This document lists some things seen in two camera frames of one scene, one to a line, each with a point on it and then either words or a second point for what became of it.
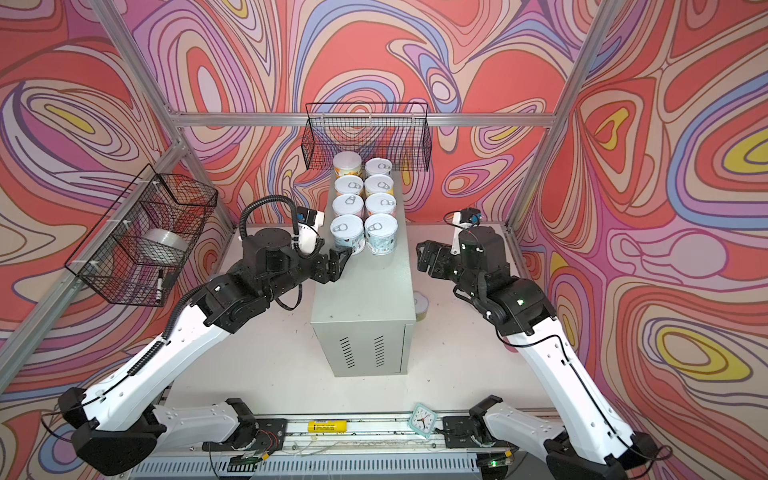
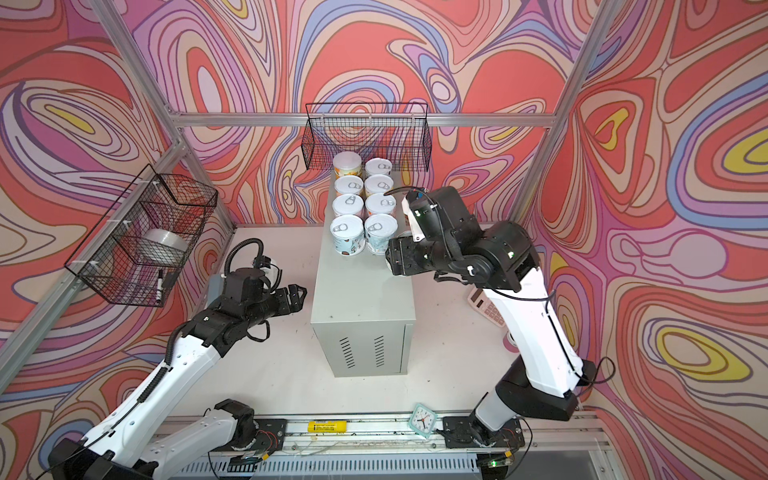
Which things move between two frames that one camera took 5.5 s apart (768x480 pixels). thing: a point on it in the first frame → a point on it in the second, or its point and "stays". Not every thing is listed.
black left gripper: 322,275 → 296,301
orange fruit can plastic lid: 347,163 stays
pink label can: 348,184 stays
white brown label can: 378,166 stays
